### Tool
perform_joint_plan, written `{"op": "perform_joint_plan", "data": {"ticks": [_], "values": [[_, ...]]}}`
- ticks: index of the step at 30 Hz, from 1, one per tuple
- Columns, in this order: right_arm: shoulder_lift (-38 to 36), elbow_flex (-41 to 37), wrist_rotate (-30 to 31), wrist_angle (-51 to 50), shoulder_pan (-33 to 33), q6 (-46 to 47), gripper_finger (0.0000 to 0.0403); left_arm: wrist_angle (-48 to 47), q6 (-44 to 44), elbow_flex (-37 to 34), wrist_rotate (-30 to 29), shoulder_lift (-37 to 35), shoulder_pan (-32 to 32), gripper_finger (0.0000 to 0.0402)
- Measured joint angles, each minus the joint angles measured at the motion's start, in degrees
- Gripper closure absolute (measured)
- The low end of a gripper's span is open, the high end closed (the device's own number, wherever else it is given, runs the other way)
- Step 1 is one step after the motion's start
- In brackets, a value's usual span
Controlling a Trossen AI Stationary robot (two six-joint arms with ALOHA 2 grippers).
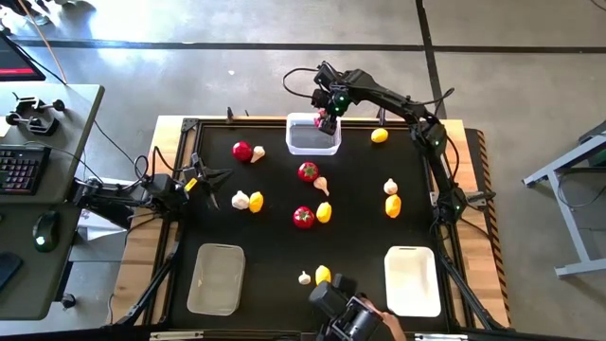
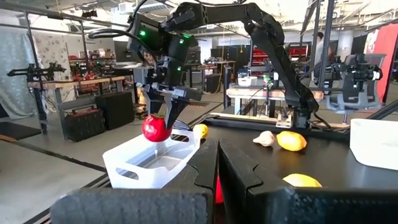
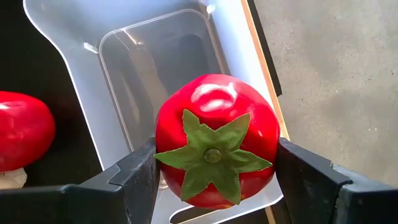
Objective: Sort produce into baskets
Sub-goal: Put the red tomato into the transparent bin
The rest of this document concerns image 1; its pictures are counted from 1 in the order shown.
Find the yellow toy lemon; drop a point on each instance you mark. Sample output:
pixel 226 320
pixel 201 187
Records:
pixel 324 212
pixel 393 206
pixel 323 274
pixel 379 135
pixel 256 202

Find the black backlit keyboard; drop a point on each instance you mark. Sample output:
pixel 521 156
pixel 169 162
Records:
pixel 23 170

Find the small translucent plastic basket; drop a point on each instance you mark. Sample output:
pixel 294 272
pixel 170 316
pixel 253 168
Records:
pixel 308 142

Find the black table-level camera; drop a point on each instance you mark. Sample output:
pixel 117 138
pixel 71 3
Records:
pixel 345 317

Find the white paper sheet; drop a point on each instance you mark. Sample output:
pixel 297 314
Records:
pixel 94 227

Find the workbench with grey legs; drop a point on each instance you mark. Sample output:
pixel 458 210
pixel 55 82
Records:
pixel 574 237

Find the black table clamp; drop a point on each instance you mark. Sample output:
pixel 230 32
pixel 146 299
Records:
pixel 28 103
pixel 40 125

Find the black computer mouse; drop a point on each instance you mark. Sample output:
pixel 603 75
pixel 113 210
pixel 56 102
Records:
pixel 46 229

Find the person's hand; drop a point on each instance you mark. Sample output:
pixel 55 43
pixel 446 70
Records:
pixel 393 324

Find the large translucent plastic basket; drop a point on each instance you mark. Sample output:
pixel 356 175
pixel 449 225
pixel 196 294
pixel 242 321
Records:
pixel 215 279

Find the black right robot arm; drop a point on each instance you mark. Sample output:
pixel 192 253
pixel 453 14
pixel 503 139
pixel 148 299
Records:
pixel 393 102

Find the flat black device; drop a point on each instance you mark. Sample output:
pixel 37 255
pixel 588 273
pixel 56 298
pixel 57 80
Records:
pixel 8 267

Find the white plastic basket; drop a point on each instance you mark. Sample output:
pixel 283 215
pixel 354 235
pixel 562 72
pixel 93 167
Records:
pixel 412 281

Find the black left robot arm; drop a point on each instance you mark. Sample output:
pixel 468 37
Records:
pixel 161 187

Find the black aluminium table frame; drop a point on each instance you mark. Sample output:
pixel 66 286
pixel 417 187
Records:
pixel 189 124

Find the yellow black hazard tape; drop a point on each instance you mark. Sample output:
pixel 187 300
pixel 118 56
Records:
pixel 493 222

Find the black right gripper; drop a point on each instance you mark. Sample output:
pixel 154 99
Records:
pixel 331 102

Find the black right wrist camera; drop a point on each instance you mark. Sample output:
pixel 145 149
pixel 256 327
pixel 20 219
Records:
pixel 324 73

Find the white toy garlic bulb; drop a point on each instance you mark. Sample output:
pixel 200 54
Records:
pixel 390 186
pixel 240 200
pixel 321 184
pixel 257 153
pixel 304 278

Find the grey computer desk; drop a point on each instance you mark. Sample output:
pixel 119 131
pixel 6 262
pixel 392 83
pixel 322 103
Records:
pixel 71 151

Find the small yellow tag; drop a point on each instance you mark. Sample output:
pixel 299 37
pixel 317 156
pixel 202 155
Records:
pixel 190 184

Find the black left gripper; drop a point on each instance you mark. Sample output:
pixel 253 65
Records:
pixel 203 173

